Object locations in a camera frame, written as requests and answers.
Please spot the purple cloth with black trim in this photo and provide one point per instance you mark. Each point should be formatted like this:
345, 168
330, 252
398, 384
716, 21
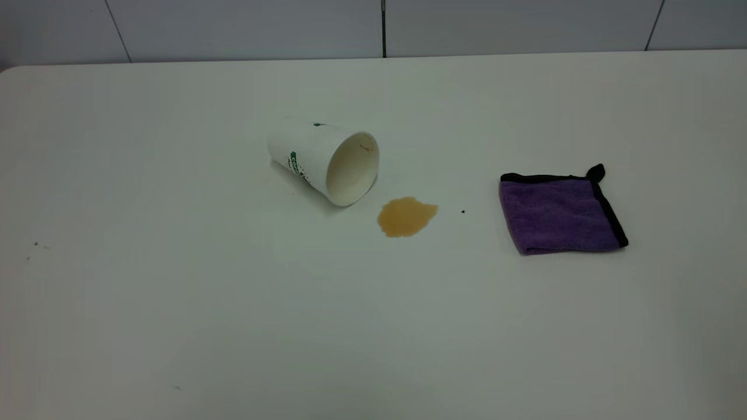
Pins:
554, 216

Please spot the white paper coffee cup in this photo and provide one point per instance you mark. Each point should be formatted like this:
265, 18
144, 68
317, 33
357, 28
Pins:
303, 149

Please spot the brown coffee spill puddle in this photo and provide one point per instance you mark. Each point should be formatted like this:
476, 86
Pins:
405, 217

